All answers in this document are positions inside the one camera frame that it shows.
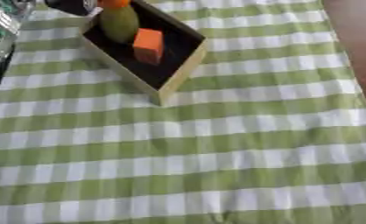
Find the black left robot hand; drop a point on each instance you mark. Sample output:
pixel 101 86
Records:
pixel 71 5

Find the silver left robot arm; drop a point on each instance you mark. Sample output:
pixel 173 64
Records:
pixel 1 32

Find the tan cardboard box black inside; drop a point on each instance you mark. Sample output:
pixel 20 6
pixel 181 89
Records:
pixel 171 76

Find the orange toy fruit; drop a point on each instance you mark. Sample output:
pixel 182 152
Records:
pixel 114 3

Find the green toy pear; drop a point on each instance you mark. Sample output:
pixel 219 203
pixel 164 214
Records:
pixel 118 24

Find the orange block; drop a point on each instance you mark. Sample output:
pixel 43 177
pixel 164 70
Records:
pixel 148 46

